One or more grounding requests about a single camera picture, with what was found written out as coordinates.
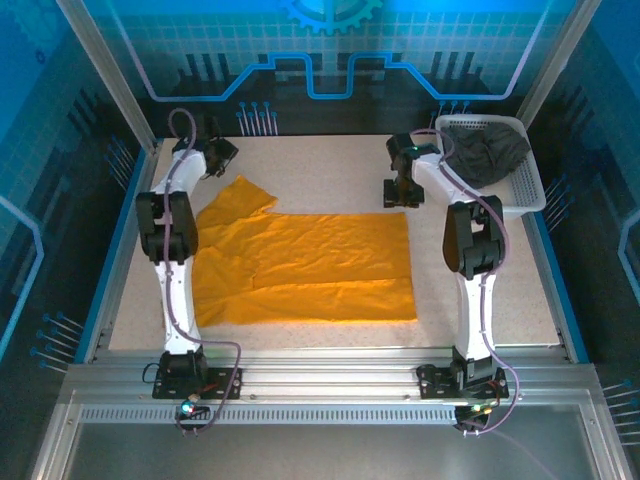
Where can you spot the aluminium mounting rail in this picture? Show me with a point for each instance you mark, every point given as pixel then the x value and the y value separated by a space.
pixel 325 375

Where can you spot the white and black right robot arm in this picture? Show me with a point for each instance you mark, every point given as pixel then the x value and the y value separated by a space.
pixel 477 310

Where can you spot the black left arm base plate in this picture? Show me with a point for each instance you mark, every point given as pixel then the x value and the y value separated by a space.
pixel 222 382

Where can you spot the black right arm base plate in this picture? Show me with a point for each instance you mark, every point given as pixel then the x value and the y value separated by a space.
pixel 435 382

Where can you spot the grey metal floor panel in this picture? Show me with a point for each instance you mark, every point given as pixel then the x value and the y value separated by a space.
pixel 300 455

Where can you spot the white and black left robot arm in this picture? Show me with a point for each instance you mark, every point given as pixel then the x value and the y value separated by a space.
pixel 175 300

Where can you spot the dark grey t-shirt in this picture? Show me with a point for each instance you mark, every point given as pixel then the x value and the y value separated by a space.
pixel 480 155

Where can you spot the yellow t-shirt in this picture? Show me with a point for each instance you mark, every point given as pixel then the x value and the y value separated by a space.
pixel 325 265

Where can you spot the aluminium frame post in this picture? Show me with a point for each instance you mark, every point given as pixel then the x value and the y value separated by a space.
pixel 107 75
pixel 550 65

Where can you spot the small lit circuit board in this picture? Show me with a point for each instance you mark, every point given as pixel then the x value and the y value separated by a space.
pixel 189 410
pixel 475 409

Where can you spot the white perforated plastic basket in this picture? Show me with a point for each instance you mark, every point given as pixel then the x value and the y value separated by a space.
pixel 527 190

